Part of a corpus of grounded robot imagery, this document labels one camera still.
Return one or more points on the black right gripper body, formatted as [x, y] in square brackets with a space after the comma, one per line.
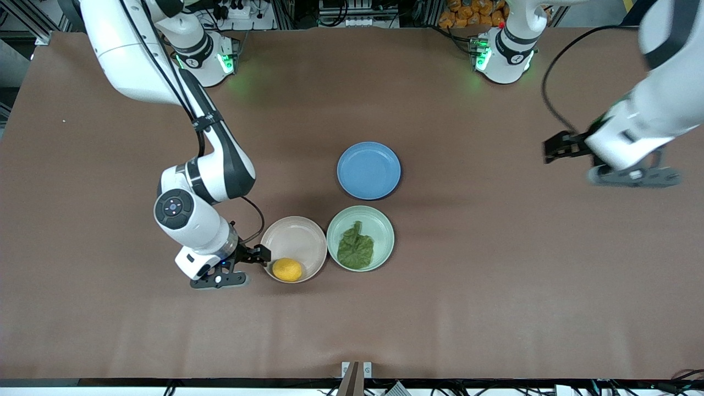
[245, 254]

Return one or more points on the yellow lemon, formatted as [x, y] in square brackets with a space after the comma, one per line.
[287, 269]

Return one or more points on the green lettuce leaf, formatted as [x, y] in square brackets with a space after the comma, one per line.
[356, 250]

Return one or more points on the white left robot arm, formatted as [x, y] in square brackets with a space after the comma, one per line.
[654, 104]

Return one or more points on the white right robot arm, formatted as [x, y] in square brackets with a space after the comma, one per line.
[137, 60]

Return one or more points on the beige plate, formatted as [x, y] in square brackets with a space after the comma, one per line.
[294, 239]

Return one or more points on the light green plate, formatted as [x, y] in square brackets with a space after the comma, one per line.
[379, 225]

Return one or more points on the blue plate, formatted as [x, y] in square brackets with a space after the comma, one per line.
[368, 170]

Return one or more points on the bag of orange fruit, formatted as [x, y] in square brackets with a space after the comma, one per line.
[473, 14]

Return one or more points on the white power strip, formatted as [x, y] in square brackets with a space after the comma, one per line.
[239, 12]

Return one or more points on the grey panel beside table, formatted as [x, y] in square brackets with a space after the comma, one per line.
[11, 63]

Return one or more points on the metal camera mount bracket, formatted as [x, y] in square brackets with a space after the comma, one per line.
[356, 377]

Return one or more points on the aluminium frame profile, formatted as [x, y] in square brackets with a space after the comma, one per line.
[43, 37]

